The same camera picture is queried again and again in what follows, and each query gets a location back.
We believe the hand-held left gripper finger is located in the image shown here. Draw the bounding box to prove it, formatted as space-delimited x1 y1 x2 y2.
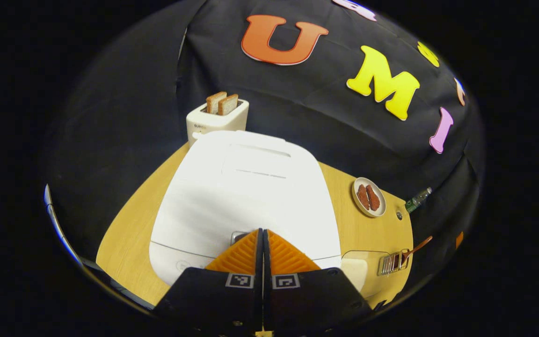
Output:
263 228 373 334
153 228 264 334

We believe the brown wooden spoon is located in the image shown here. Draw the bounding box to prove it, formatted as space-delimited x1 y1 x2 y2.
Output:
401 235 434 265

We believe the white rice cooker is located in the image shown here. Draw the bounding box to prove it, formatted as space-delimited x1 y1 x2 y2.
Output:
149 130 342 286

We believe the cream rice box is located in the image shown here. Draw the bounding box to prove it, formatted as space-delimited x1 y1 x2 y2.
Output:
341 250 392 298

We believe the clear plastic water bottle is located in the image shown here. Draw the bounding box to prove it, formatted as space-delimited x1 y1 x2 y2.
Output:
404 187 434 213

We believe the brown meat piece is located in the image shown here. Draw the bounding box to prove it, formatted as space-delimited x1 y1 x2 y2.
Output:
366 184 381 212
357 184 371 210

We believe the round white plate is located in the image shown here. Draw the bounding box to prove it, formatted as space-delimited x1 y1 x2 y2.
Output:
352 177 387 218

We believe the white toaster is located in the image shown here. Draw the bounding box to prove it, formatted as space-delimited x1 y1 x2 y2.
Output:
186 98 250 148

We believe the black backdrop cloth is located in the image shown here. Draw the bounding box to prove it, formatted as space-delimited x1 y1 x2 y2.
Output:
45 0 485 300

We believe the brown toast slice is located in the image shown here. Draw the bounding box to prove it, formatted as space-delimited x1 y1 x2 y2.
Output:
206 91 228 114
217 94 240 116

